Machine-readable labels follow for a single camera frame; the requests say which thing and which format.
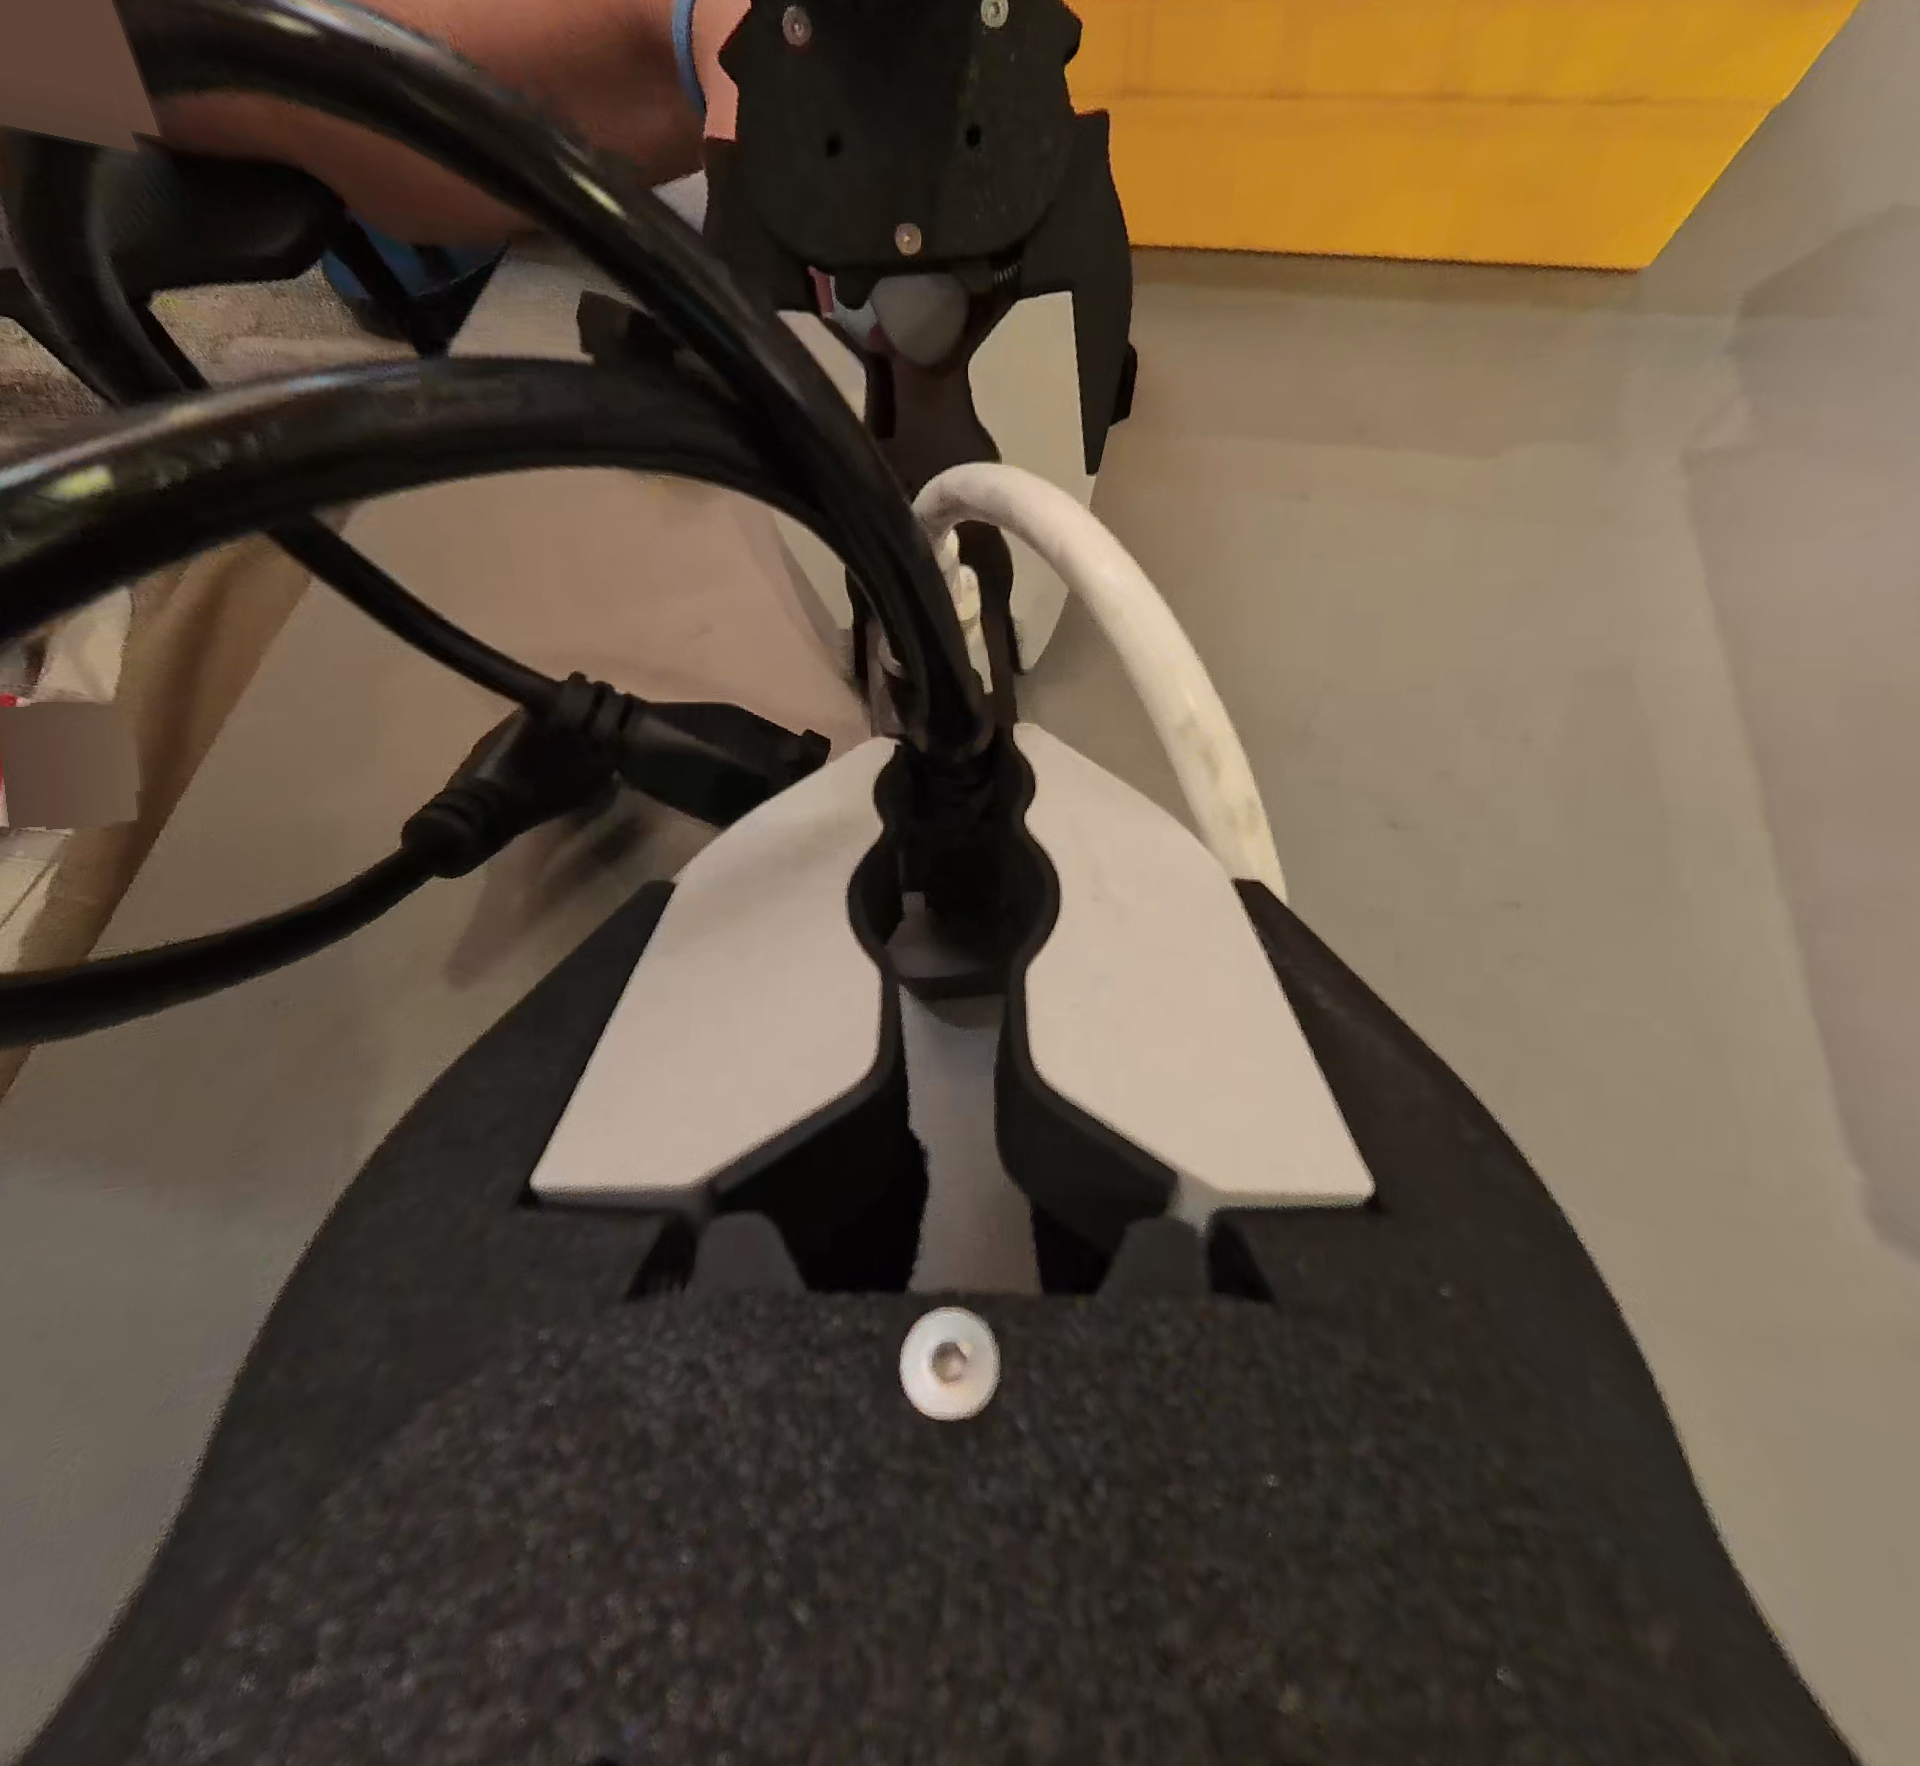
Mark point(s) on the black chair armrest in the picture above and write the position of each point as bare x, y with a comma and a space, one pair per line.
224, 220

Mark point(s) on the blue wrist band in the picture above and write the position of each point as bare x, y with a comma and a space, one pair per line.
688, 41

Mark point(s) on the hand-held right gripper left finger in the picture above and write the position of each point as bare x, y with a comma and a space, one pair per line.
720, 1017

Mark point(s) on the black power strip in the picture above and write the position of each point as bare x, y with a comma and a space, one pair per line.
980, 553

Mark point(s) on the blue round stool base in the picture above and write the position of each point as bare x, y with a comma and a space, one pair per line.
405, 282

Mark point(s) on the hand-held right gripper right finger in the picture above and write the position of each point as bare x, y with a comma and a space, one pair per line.
1185, 1033

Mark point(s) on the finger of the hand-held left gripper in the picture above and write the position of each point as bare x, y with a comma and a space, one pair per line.
811, 589
1036, 402

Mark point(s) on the person's left forearm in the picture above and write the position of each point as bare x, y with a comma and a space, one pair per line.
526, 27

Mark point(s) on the yellow plastic bin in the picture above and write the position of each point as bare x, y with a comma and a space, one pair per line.
1425, 72

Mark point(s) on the person's beige pants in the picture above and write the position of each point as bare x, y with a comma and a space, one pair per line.
197, 686

